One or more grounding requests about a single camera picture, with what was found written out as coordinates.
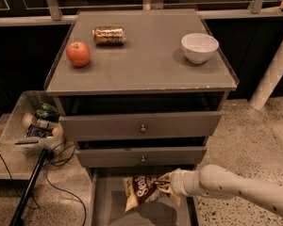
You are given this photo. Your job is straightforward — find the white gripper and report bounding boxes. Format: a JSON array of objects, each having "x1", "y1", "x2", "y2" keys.
[{"x1": 171, "y1": 169, "x2": 202, "y2": 197}]

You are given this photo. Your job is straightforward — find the brown chip bag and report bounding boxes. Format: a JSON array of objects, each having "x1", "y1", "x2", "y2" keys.
[{"x1": 124, "y1": 172, "x2": 181, "y2": 212}]

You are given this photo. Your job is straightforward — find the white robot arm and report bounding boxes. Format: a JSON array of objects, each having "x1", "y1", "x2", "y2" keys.
[{"x1": 171, "y1": 165, "x2": 283, "y2": 217}]

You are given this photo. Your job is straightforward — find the middle grey drawer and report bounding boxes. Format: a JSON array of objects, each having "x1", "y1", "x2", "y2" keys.
[{"x1": 76, "y1": 146, "x2": 207, "y2": 168}]

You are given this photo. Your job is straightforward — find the grey drawer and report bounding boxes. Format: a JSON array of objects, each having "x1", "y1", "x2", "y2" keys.
[
  {"x1": 59, "y1": 111, "x2": 222, "y2": 141},
  {"x1": 76, "y1": 146, "x2": 207, "y2": 168},
  {"x1": 89, "y1": 167, "x2": 201, "y2": 226}
]

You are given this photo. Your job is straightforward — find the bottom grey drawer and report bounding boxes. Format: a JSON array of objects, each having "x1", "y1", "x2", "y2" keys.
[{"x1": 89, "y1": 167, "x2": 201, "y2": 226}]

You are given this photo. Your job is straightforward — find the top grey drawer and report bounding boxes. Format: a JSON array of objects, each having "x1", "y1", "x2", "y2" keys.
[{"x1": 59, "y1": 111, "x2": 222, "y2": 141}]

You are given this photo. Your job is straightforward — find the grey drawer cabinet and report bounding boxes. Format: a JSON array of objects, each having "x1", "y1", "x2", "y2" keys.
[{"x1": 42, "y1": 8, "x2": 240, "y2": 174}]

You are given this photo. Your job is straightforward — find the green snack bag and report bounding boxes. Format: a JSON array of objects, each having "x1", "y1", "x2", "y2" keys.
[{"x1": 35, "y1": 102, "x2": 59, "y2": 121}]

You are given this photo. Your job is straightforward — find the white bowl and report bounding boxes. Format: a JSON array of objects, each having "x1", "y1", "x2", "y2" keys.
[{"x1": 181, "y1": 33, "x2": 219, "y2": 64}]

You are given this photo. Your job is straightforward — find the dark blue snack packet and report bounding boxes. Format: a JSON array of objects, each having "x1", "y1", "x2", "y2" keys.
[{"x1": 25, "y1": 124, "x2": 52, "y2": 138}]

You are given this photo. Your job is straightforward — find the clear plastic bin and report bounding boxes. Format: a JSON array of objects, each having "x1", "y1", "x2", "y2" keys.
[{"x1": 0, "y1": 90, "x2": 64, "y2": 154}]

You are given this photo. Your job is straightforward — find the black pole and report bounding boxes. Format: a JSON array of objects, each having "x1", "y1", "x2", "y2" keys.
[{"x1": 9, "y1": 149, "x2": 48, "y2": 226}]

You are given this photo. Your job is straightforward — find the red apple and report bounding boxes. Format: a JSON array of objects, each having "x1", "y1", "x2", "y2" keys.
[{"x1": 66, "y1": 41, "x2": 91, "y2": 67}]

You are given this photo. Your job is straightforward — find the gold soda can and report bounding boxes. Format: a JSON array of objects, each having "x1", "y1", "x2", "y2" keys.
[{"x1": 92, "y1": 26, "x2": 126, "y2": 45}]

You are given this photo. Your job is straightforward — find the white angled post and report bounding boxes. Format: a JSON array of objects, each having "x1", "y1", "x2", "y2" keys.
[{"x1": 249, "y1": 40, "x2": 283, "y2": 110}]

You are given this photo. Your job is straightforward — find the black cable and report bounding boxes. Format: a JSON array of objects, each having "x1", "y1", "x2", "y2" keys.
[{"x1": 0, "y1": 137, "x2": 42, "y2": 210}]

